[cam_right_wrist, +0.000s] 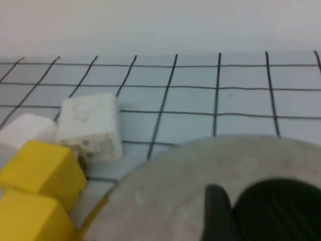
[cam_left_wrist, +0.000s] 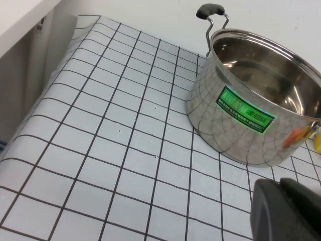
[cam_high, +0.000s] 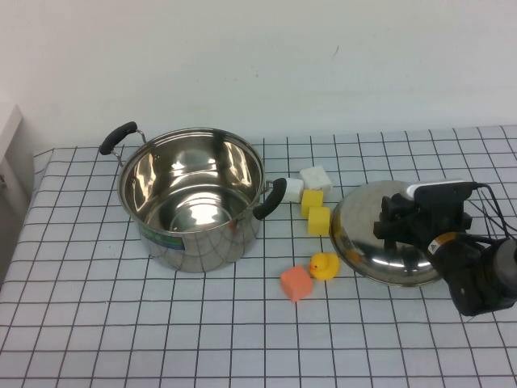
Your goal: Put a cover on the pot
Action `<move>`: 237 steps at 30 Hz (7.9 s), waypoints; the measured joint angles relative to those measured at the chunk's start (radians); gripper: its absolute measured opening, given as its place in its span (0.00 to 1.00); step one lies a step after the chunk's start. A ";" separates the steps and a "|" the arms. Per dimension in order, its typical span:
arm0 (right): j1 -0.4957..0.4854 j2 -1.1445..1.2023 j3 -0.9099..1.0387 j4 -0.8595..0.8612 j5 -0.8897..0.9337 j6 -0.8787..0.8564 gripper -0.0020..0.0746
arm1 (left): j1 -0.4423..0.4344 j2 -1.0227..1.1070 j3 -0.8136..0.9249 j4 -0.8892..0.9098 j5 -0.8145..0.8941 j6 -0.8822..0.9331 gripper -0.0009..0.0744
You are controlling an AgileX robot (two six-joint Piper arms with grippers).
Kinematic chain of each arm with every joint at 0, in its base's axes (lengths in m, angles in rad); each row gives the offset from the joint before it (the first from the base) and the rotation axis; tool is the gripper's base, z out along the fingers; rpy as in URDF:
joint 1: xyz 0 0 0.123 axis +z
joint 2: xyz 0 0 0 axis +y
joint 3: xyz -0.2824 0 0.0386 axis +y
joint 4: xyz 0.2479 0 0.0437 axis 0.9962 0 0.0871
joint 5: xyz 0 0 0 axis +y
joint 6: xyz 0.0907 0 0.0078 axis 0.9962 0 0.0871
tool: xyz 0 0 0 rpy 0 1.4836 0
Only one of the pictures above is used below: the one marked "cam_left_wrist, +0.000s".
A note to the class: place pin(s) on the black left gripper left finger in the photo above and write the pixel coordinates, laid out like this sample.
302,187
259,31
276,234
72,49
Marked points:
270,213

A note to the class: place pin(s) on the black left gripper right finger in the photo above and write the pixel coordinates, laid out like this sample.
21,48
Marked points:
306,206

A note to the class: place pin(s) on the steel pot green label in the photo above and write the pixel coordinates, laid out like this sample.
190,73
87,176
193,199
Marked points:
250,113

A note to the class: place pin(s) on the yellow rubber duck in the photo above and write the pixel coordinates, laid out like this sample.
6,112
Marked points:
318,141

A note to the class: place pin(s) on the white black grid mat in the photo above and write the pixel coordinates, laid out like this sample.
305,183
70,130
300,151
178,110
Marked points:
113,150

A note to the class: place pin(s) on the white side table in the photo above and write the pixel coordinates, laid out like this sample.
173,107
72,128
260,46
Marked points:
20,50

